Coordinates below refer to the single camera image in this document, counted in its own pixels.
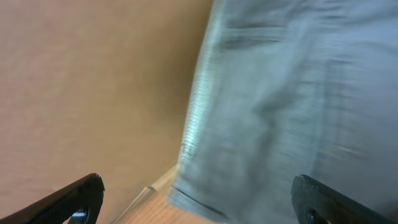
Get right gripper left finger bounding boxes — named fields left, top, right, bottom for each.
left=1, top=173, right=105, bottom=224

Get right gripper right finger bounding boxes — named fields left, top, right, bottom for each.
left=290, top=175, right=396, bottom=224

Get grey shorts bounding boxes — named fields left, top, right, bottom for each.
left=169, top=0, right=397, bottom=223

